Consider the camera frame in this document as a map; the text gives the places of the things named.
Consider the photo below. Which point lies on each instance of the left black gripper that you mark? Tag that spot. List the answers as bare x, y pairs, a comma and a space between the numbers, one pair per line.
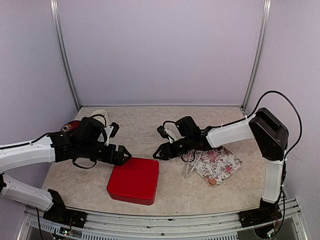
118, 160

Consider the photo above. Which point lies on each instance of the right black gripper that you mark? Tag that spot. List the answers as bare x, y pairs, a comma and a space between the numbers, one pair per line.
164, 147

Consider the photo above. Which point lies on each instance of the red box lid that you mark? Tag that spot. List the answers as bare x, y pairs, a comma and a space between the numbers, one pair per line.
135, 181

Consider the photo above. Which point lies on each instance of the silver metal serving tongs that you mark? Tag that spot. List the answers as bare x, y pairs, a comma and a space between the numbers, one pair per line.
191, 163

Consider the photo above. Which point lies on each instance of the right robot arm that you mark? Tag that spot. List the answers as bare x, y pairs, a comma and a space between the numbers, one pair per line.
259, 141

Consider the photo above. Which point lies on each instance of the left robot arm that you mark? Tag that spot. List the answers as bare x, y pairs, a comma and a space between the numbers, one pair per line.
87, 138

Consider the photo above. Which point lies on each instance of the brown sweet chocolate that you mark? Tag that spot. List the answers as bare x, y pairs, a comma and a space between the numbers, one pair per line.
212, 183

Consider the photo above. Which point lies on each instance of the cream ceramic mug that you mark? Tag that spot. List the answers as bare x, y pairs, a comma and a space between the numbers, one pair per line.
101, 115

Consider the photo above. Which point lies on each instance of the floral rectangular tray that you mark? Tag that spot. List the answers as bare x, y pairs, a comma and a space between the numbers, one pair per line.
218, 164

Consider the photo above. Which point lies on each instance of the red floral saucer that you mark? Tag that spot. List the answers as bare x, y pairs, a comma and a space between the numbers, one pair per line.
70, 126

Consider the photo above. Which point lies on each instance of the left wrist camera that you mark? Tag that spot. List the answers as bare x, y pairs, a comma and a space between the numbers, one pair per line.
110, 132

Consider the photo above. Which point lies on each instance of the aluminium table front rail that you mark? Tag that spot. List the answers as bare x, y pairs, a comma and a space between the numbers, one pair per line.
111, 226

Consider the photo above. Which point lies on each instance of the left aluminium frame post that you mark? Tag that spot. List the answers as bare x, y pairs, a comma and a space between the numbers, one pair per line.
54, 6

